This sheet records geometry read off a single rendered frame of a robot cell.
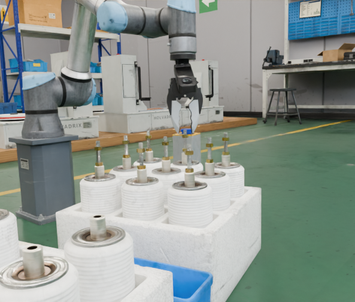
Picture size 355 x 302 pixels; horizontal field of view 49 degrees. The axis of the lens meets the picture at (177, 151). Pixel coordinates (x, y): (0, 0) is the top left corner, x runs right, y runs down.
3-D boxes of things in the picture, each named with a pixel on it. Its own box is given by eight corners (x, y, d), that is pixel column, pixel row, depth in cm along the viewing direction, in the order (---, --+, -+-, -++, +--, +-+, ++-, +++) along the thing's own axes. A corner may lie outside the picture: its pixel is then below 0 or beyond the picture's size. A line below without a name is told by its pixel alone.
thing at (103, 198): (94, 261, 89) (89, 184, 86) (78, 248, 97) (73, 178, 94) (130, 250, 94) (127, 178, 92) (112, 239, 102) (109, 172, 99)
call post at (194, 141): (174, 227, 129) (172, 135, 125) (183, 221, 136) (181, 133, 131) (194, 230, 126) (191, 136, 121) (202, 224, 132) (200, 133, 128)
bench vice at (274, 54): (275, 67, 542) (275, 49, 538) (286, 66, 530) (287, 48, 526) (260, 66, 512) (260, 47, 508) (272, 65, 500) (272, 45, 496)
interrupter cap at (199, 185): (211, 184, 85) (211, 181, 85) (202, 193, 78) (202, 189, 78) (178, 182, 87) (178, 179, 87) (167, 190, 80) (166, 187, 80)
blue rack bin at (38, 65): (8, 73, 584) (7, 59, 581) (32, 74, 612) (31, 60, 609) (25, 71, 551) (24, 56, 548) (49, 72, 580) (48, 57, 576)
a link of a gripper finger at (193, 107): (200, 129, 112) (194, 97, 111) (203, 131, 107) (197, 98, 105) (189, 131, 112) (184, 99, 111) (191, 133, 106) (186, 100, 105)
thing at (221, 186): (191, 239, 101) (190, 171, 98) (228, 239, 100) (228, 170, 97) (191, 254, 91) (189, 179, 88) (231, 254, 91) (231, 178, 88)
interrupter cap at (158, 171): (158, 177, 93) (158, 174, 93) (146, 172, 100) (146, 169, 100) (186, 173, 96) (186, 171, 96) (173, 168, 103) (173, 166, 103)
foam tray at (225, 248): (60, 284, 93) (54, 212, 90) (143, 230, 128) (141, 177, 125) (212, 322, 76) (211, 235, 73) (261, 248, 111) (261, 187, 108)
